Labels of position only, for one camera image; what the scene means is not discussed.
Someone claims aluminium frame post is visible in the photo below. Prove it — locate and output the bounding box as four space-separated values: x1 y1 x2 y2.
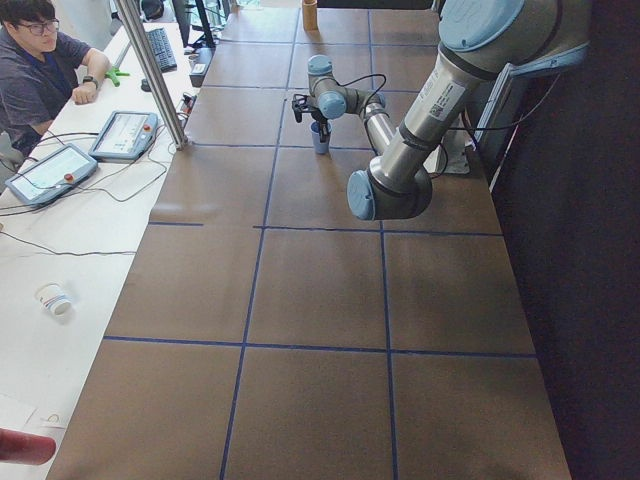
115 0 189 151

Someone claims black keyboard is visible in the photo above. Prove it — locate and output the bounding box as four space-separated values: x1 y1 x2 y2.
145 28 177 72

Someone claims blue ribbed paper cup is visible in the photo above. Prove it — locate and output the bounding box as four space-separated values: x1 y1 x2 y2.
310 121 331 155

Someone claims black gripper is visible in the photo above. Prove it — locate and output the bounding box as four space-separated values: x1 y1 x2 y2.
311 108 330 141

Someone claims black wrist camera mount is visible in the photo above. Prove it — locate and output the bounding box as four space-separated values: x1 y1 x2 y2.
291 94 317 123

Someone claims red cylinder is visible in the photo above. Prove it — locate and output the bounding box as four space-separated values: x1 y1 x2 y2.
0 429 57 465

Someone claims white paper cup on side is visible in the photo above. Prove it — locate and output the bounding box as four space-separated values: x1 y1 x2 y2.
34 282 72 317

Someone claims brown paper table cover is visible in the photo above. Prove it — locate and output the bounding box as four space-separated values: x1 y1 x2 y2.
49 9 569 479

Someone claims seated person in grey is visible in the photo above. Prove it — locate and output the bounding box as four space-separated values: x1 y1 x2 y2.
1 1 111 156

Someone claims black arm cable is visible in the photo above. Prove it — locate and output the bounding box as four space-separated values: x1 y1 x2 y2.
335 73 566 179

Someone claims far teach pendant tablet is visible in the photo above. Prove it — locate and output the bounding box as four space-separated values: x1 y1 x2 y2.
88 111 159 163

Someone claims teach pendant tablet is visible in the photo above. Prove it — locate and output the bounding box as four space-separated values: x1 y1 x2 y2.
1 144 98 212
88 111 159 163

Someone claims green plastic clamp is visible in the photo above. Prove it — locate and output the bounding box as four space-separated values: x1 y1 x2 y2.
105 66 129 87

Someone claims white mounting pillar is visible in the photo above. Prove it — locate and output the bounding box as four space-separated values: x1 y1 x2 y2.
434 146 471 176

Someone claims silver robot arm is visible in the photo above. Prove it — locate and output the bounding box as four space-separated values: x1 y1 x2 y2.
292 1 592 220

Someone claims near teach pendant tablet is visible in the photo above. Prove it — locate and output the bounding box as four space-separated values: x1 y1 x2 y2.
1 144 98 212

